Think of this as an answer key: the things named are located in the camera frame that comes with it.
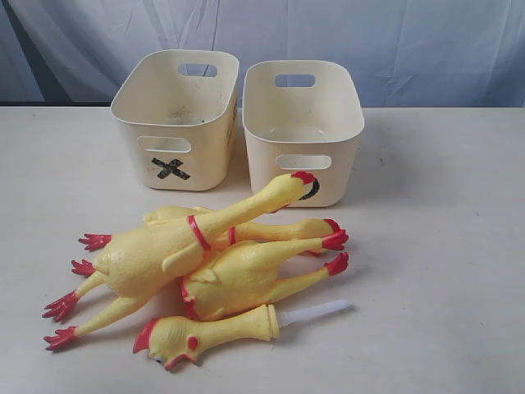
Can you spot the headless rubber chicken body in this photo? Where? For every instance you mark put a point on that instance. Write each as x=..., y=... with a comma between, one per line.
x=246, y=275

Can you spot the whole yellow rubber chicken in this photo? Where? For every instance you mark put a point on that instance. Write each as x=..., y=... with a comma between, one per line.
x=136, y=264

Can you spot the detached rubber chicken head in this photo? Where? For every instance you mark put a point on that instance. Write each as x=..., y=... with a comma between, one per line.
x=171, y=340

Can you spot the cream bin marked O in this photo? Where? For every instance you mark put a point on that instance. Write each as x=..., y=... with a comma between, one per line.
x=302, y=115

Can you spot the white plastic squeaker tube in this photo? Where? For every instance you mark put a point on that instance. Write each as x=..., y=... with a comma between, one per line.
x=286, y=318

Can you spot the cream bin marked X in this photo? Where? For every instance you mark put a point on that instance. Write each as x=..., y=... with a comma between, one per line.
x=176, y=114

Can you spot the blue backdrop curtain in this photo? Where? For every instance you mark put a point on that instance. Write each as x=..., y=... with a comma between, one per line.
x=399, y=53

